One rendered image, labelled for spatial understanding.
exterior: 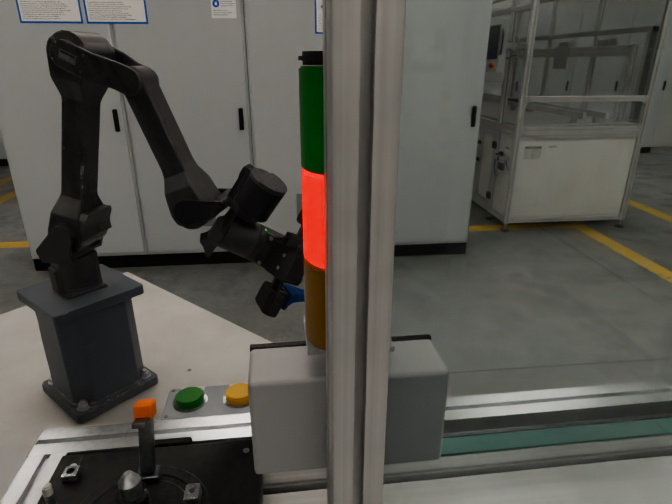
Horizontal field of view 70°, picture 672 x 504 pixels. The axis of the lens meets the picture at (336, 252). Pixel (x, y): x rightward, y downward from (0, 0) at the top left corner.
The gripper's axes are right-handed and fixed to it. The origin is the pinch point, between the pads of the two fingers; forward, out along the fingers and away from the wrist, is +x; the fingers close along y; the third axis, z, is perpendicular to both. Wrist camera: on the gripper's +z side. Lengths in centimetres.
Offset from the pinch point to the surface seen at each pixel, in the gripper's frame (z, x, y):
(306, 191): 47, -26, 10
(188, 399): 8.2, -12.5, -22.9
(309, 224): 47, -25, 9
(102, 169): -290, -35, -41
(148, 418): 22.5, -20.5, -18.3
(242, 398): 10.7, -6.3, -19.4
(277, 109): -256, 43, 49
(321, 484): 23.3, 3.1, -21.2
